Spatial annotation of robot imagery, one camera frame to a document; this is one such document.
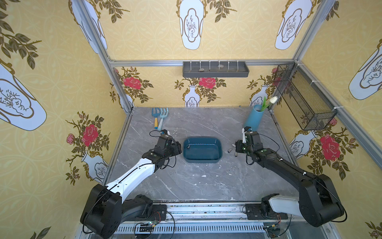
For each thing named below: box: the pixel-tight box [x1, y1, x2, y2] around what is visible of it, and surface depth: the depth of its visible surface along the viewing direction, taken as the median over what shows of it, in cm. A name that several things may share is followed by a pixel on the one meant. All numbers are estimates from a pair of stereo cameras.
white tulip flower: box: [260, 96, 279, 112], surface depth 86 cm
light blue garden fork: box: [157, 107, 169, 131], surface depth 119 cm
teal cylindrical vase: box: [244, 104, 264, 132], surface depth 97 cm
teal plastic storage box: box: [182, 135, 223, 164], surface depth 97 cm
